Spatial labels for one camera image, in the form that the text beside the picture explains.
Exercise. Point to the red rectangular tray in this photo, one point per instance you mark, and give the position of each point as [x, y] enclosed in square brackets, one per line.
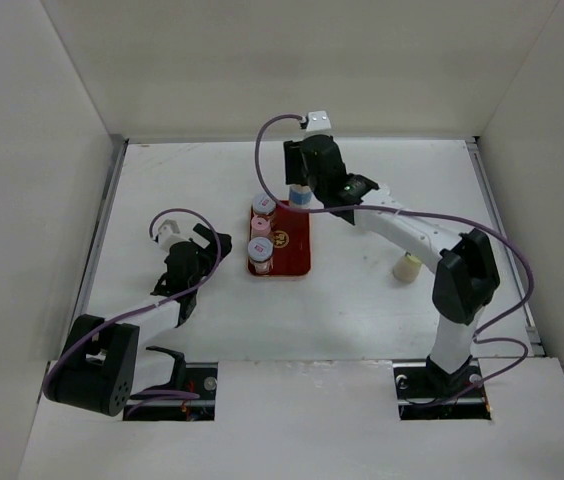
[291, 237]

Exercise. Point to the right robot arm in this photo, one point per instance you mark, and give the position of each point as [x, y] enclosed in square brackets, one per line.
[463, 264]

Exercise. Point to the pink bottle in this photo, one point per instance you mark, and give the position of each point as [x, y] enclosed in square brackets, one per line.
[260, 227]

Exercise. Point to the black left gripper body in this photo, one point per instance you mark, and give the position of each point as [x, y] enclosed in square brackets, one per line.
[207, 257]

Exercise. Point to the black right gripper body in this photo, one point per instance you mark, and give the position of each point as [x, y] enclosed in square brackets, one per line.
[297, 170]

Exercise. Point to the white granule bottle blue label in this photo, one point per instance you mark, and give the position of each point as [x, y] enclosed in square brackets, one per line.
[299, 196]

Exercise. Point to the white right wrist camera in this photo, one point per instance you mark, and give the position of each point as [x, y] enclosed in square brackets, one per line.
[315, 123]

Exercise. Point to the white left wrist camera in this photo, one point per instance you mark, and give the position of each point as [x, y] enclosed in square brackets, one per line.
[168, 234]

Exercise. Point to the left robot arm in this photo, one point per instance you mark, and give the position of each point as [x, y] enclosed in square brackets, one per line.
[107, 362]

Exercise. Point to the cream bottle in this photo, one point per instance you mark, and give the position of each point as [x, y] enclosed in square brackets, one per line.
[407, 269]

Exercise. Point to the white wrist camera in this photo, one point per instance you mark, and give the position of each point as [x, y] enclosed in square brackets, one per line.
[315, 123]
[168, 234]

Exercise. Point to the glass jar white lid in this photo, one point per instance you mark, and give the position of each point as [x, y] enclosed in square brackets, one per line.
[263, 206]
[260, 255]

